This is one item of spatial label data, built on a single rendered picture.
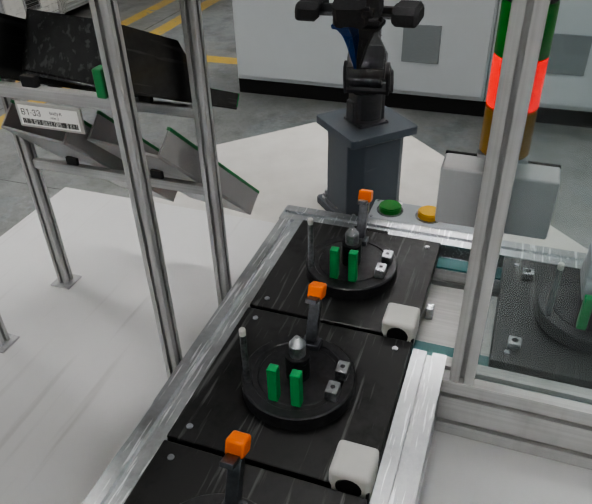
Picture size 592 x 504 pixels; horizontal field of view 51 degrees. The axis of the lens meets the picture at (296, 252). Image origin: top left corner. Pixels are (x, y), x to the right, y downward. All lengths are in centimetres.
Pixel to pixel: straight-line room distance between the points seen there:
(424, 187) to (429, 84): 258
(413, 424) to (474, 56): 326
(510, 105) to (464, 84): 332
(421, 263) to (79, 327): 57
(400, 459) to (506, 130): 38
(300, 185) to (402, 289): 55
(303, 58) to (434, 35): 83
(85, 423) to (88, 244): 46
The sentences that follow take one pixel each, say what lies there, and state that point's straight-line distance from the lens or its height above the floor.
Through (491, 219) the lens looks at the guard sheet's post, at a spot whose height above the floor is 120.
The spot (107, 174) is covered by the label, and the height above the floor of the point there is 111.
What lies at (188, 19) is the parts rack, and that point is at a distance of 83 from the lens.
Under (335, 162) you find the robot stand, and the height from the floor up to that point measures 98.
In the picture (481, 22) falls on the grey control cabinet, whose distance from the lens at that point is 384.
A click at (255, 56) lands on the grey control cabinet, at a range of 423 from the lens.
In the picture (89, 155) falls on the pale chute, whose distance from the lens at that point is 97.
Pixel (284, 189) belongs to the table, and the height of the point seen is 86.
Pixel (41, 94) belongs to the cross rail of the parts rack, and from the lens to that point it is 76.
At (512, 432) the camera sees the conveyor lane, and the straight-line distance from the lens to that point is 88.
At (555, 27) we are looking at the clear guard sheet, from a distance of 61.
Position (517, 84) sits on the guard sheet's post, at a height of 134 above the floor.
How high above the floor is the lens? 155
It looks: 35 degrees down
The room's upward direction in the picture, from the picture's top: 2 degrees counter-clockwise
